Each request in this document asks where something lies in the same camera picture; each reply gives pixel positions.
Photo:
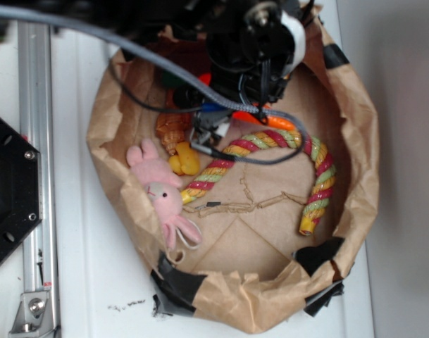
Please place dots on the black hexagonal mount plate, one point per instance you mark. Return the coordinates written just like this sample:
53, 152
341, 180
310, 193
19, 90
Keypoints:
19, 190

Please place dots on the aluminium extrusion rail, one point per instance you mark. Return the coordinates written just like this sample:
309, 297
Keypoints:
40, 262

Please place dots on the orange spiral seashell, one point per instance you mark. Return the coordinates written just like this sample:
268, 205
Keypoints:
170, 129

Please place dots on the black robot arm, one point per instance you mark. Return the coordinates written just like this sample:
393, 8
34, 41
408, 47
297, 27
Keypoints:
141, 21

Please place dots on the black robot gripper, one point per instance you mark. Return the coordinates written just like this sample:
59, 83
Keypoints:
253, 46

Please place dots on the yellow rubber duck toy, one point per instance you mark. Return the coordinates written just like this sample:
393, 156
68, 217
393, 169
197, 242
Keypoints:
185, 161

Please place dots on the metal corner bracket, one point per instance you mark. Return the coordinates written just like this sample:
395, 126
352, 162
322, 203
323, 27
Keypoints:
34, 316

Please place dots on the orange plastic toy carrot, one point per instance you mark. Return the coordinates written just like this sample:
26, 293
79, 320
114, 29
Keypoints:
189, 108

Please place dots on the multicolour twisted rope toy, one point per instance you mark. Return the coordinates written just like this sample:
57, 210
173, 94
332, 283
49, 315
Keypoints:
318, 152

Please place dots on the pink plush bunny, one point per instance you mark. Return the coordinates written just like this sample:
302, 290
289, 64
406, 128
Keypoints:
162, 186

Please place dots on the white plastic tray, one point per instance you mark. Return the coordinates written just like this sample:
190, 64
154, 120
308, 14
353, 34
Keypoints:
105, 287

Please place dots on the brown paper bag bin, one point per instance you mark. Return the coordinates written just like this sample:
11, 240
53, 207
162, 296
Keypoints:
235, 299

